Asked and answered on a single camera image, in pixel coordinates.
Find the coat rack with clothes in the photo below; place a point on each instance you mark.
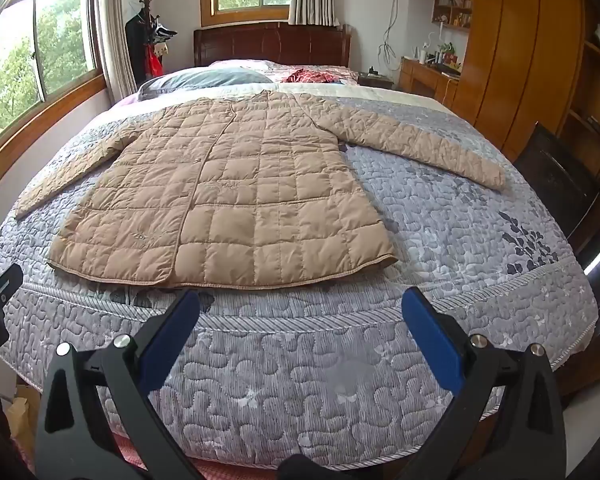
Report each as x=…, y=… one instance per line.
x=140, y=45

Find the grey pillow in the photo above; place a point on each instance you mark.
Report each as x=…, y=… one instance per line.
x=205, y=80

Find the black chair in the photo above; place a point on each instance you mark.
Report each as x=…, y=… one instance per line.
x=555, y=185

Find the cluttered wooden desk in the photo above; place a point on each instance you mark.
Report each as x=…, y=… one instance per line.
x=422, y=80

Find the wooden wardrobe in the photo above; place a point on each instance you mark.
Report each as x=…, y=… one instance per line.
x=520, y=50

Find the cardboard box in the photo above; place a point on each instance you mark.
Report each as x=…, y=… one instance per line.
x=22, y=420

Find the tan quilted coat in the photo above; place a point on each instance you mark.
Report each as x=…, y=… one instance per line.
x=255, y=185

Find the bed with grey quilted cover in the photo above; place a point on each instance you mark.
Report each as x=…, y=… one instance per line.
x=330, y=360

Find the wooden wall shelf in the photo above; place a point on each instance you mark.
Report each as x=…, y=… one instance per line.
x=452, y=7

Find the dark nightstand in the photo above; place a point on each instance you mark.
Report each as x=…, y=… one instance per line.
x=375, y=80

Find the open wooden shelf unit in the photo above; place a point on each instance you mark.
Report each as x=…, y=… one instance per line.
x=595, y=110

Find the red plaid cloth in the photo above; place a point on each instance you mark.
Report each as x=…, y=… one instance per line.
x=310, y=76

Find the red checkered mattress cover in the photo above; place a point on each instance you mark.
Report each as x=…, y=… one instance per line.
x=145, y=460

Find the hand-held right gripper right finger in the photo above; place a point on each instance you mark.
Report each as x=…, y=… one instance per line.
x=432, y=335

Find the large wooden framed window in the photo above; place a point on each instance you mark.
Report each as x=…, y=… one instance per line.
x=55, y=45

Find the dark wooden headboard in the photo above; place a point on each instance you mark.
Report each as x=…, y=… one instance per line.
x=270, y=45

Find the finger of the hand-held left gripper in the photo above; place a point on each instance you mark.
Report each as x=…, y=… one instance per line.
x=0, y=285

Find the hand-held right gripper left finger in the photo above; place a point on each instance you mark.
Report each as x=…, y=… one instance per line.
x=172, y=340

